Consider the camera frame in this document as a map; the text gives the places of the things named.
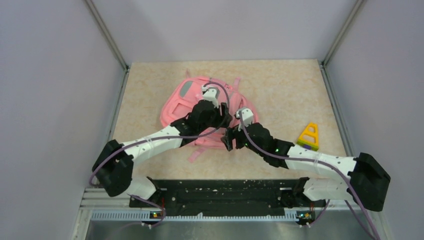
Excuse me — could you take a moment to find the yellow triangular toy block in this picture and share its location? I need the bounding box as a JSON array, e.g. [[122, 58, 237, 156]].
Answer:
[[296, 122, 320, 151]]

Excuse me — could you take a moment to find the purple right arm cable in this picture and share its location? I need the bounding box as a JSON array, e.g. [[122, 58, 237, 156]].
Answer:
[[238, 114, 382, 240]]

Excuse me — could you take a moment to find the aluminium frame rail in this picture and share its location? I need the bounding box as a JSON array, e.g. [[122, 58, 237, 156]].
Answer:
[[84, 0, 130, 147], [318, 0, 367, 156]]

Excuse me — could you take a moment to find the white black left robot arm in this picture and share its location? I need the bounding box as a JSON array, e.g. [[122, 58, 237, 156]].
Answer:
[[89, 100, 232, 207]]

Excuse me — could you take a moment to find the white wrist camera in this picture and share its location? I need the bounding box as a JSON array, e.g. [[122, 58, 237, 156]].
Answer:
[[201, 86, 220, 108], [234, 107, 255, 132]]

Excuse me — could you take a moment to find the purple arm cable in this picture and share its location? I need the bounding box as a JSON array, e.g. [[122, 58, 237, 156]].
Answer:
[[238, 114, 382, 240], [88, 82, 231, 228]]

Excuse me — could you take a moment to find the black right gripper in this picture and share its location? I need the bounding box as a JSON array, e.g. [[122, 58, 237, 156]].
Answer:
[[221, 118, 266, 157]]

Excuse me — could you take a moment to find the aluminium frame rail left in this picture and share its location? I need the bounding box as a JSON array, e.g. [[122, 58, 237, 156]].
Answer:
[[84, 0, 130, 147]]

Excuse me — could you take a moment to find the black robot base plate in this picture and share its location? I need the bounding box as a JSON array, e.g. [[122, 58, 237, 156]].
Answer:
[[149, 177, 327, 219]]

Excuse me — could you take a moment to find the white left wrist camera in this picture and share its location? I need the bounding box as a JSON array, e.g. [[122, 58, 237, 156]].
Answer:
[[201, 86, 220, 108]]

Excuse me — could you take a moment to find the pink student backpack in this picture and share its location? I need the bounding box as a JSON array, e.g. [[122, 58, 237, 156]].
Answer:
[[160, 71, 259, 163]]

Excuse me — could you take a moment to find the aluminium frame rail right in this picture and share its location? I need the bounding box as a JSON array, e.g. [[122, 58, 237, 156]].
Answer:
[[318, 0, 367, 156]]

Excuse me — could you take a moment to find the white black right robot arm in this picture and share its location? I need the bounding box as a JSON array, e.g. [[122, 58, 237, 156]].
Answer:
[[221, 123, 391, 212]]

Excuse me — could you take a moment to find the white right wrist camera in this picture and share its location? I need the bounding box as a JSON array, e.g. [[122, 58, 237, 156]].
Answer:
[[234, 107, 255, 132]]

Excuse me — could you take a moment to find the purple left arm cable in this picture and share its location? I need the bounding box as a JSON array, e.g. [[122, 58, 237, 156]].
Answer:
[[88, 82, 231, 228]]

